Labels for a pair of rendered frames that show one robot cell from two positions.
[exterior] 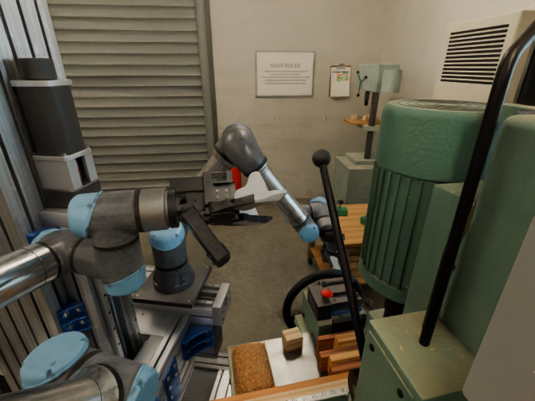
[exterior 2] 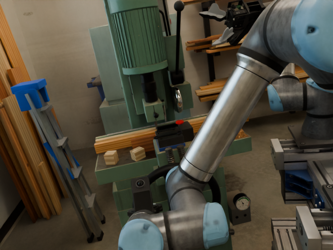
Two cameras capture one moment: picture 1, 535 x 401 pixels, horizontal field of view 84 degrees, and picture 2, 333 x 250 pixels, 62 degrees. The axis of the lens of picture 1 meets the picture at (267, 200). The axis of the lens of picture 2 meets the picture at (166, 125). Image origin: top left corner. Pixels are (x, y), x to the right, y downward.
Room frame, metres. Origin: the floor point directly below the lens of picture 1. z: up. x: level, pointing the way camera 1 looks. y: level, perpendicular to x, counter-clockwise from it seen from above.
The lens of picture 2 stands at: (1.52, -0.10, 1.35)
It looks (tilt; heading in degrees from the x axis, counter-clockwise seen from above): 20 degrees down; 186
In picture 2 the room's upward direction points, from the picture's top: 10 degrees counter-clockwise
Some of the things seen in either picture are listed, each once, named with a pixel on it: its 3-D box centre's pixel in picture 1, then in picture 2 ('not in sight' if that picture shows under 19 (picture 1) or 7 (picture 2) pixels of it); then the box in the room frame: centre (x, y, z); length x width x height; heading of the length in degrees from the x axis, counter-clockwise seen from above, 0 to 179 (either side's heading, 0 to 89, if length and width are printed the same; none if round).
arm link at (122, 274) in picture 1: (114, 260); not in sight; (0.46, 0.29, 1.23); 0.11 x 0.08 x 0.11; 73
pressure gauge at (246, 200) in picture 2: not in sight; (241, 203); (0.61, 0.04, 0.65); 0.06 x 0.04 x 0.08; 102
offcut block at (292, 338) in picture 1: (292, 339); not in sight; (0.55, -0.06, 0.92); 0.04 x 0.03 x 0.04; 108
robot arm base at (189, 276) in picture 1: (173, 269); not in sight; (0.90, 0.35, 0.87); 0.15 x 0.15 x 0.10
